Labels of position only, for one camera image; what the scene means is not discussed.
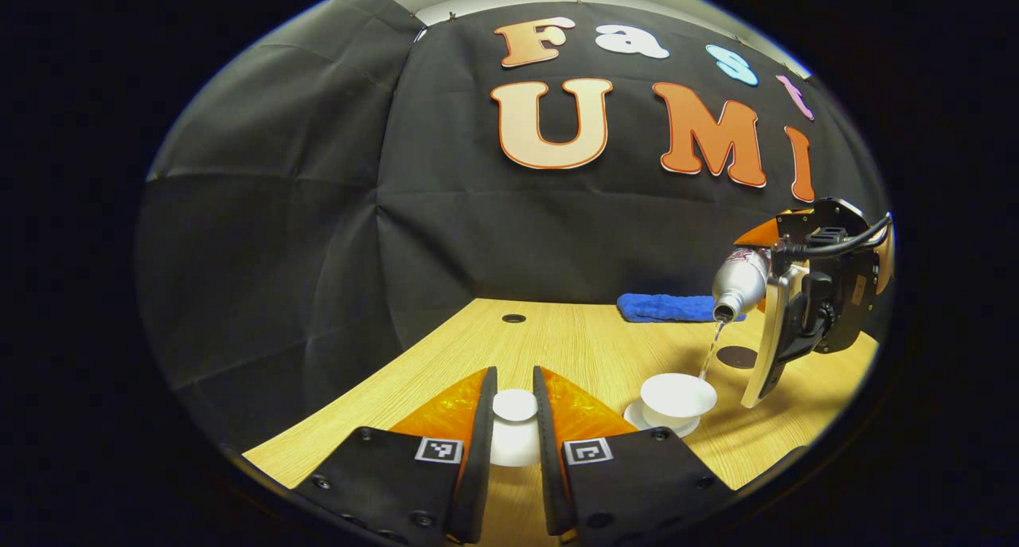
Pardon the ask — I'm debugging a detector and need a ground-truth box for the white teacup lid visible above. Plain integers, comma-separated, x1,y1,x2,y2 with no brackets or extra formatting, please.
490,389,542,468

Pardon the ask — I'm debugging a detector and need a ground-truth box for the blue towel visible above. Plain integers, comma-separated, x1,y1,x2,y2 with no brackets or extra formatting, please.
616,293,748,324

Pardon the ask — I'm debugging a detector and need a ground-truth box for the white teacup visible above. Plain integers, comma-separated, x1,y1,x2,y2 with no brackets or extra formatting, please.
640,373,718,431

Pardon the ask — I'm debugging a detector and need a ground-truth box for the white saucer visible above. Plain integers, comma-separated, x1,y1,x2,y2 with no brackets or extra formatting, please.
623,400,702,440

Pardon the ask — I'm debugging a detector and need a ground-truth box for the silver water bottle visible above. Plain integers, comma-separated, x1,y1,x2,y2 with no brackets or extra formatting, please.
711,247,773,324

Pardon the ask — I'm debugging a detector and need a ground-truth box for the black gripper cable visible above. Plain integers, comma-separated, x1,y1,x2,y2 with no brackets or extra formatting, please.
771,215,892,259

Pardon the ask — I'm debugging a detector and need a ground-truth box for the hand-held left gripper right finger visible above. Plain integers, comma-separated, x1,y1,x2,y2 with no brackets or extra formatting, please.
532,365,737,546

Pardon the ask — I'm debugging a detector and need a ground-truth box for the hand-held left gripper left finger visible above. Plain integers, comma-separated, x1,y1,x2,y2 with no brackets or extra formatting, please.
293,365,499,546

